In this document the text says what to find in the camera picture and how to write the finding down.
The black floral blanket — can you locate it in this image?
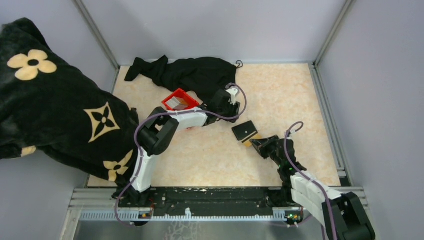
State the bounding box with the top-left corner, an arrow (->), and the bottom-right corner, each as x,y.
0,18 -> 139,184

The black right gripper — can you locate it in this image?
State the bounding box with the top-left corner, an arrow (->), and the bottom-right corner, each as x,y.
250,135 -> 284,168

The black leather card holder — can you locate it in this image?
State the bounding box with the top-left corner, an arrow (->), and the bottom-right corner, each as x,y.
231,120 -> 258,143

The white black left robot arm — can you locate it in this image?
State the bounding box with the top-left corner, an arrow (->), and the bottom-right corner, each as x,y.
112,84 -> 245,208

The black cloth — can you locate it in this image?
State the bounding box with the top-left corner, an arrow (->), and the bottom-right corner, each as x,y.
124,55 -> 238,103

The gold credit card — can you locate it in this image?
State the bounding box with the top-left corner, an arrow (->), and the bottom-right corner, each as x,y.
241,133 -> 263,148

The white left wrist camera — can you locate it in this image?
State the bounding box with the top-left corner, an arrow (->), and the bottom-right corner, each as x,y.
225,86 -> 240,105

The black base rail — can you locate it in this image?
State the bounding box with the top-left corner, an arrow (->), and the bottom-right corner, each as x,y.
112,187 -> 306,220

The stack of silver cards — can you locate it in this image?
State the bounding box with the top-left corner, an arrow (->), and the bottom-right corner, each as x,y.
165,96 -> 190,111

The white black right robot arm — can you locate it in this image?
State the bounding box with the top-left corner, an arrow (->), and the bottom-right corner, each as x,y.
250,135 -> 377,240

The red plastic bin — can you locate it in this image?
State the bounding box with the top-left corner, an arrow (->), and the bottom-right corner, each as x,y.
161,88 -> 200,111

